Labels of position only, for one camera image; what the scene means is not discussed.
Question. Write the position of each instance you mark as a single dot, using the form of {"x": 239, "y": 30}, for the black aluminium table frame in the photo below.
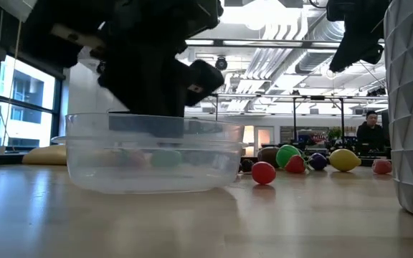
{"x": 5, "y": 159}

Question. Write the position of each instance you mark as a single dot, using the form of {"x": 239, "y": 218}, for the white faceted plant pot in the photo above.
{"x": 411, "y": 107}

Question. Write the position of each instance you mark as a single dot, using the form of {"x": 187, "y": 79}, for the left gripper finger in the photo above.
{"x": 145, "y": 126}

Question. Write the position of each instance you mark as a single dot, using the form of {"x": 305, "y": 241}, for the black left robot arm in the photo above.
{"x": 38, "y": 39}

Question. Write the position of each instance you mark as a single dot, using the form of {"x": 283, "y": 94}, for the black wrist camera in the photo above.
{"x": 204, "y": 80}
{"x": 341, "y": 10}

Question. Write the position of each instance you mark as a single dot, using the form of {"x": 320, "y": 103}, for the black metal truss stand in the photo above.
{"x": 294, "y": 118}

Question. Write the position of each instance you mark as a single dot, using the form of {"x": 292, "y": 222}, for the large office window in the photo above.
{"x": 27, "y": 89}

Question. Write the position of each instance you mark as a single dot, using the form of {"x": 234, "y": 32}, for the green pear toy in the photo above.
{"x": 285, "y": 152}

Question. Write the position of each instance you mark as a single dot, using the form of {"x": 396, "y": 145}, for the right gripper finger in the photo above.
{"x": 351, "y": 46}

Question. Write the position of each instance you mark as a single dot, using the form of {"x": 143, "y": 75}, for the person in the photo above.
{"x": 370, "y": 134}

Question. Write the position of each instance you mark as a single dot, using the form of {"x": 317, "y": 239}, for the black ceiling camera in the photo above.
{"x": 221, "y": 63}

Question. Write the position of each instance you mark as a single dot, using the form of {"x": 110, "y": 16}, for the brown kiwi toy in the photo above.
{"x": 267, "y": 156}

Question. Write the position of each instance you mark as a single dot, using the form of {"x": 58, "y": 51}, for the pink wrinkled fruit toy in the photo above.
{"x": 382, "y": 166}
{"x": 137, "y": 159}

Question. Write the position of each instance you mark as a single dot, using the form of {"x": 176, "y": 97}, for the purple eggplant toy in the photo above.
{"x": 317, "y": 162}

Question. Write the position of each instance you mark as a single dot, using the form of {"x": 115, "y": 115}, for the red strawberry toy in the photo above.
{"x": 294, "y": 165}

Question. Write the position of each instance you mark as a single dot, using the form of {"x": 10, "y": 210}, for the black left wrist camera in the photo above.
{"x": 204, "y": 80}

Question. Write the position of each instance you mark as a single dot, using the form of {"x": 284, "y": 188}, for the yellow lemon toy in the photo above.
{"x": 344, "y": 160}

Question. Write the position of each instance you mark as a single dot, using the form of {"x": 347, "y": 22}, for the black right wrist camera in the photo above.
{"x": 341, "y": 10}

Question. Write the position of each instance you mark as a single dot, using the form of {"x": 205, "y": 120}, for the red cherry tomato toy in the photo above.
{"x": 264, "y": 173}

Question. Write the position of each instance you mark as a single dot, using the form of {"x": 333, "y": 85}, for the black blackberry toy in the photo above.
{"x": 246, "y": 165}

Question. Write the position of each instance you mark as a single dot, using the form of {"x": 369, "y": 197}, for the yellow folded cloth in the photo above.
{"x": 45, "y": 156}

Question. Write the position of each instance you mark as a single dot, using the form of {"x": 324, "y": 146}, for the green background potted plant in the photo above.
{"x": 335, "y": 133}

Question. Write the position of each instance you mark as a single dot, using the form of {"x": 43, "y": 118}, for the clear plastic tupperware container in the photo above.
{"x": 84, "y": 172}

